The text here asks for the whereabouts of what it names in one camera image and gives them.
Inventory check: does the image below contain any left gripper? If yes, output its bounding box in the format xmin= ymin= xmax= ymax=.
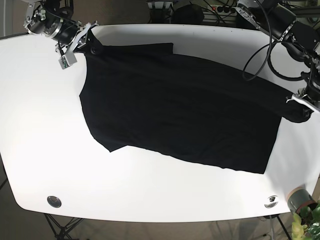
xmin=286 ymin=75 xmax=320 ymax=113

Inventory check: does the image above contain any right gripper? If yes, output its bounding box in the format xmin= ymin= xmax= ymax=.
xmin=24 ymin=7 xmax=101 ymax=70

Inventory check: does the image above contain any black printed T-shirt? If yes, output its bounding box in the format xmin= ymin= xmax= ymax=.
xmin=79 ymin=43 xmax=312 ymax=174

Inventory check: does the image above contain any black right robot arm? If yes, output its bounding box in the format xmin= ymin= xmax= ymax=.
xmin=23 ymin=0 xmax=104 ymax=70

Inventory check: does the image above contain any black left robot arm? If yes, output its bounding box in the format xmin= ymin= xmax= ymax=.
xmin=235 ymin=0 xmax=320 ymax=113

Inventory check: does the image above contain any grey plant pot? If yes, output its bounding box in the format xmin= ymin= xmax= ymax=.
xmin=286 ymin=187 xmax=318 ymax=215

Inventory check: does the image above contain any right metal table grommet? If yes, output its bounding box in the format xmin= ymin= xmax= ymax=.
xmin=264 ymin=195 xmax=279 ymax=209

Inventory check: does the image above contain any metal table grommet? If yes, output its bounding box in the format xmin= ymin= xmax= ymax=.
xmin=264 ymin=195 xmax=279 ymax=209
xmin=47 ymin=196 xmax=62 ymax=208

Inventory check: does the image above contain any green potted plant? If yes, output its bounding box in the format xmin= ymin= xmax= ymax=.
xmin=291 ymin=203 xmax=320 ymax=240

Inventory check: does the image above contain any left metal table grommet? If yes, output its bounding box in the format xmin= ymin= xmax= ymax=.
xmin=47 ymin=196 xmax=62 ymax=208

